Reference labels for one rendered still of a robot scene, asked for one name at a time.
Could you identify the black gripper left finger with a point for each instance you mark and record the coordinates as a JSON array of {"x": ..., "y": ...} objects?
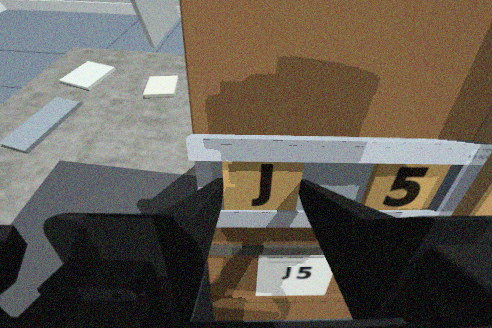
[{"x": 175, "y": 241}]

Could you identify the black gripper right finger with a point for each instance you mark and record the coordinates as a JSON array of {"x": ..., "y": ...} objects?
[{"x": 373, "y": 254}]

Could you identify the white flat square tile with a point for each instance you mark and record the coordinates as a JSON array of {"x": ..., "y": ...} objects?
[
  {"x": 88, "y": 75},
  {"x": 161, "y": 86}
]

